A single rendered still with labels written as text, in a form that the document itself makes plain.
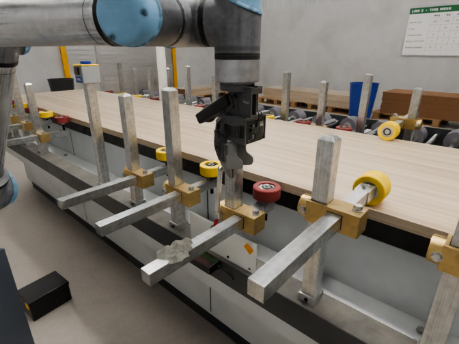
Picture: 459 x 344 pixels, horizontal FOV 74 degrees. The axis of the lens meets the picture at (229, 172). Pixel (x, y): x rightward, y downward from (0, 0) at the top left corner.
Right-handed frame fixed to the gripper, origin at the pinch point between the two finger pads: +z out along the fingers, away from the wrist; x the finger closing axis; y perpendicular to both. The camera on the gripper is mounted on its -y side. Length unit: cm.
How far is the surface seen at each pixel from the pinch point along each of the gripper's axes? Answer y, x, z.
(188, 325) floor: -47, 23, 101
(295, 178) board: 1.3, 29.4, 10.4
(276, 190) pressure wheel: 2.4, 17.1, 9.8
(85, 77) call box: -78, 5, -17
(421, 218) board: 36.1, 27.3, 10.4
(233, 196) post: -3.7, 6.0, 9.8
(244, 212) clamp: -0.2, 6.4, 13.4
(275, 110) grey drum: -87, 153, 16
